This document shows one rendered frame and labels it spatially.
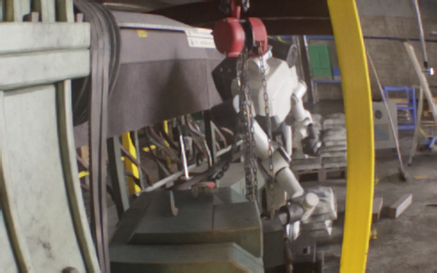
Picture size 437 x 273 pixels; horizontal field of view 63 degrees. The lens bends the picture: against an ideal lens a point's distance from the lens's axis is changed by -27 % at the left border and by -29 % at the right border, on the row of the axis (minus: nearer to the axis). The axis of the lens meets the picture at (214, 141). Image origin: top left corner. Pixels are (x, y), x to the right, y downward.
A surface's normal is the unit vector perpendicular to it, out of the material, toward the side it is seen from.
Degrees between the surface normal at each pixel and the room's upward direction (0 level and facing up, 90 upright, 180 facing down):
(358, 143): 90
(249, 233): 90
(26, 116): 90
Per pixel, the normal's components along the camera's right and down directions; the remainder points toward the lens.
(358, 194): -0.35, 0.15
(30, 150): 0.93, -0.04
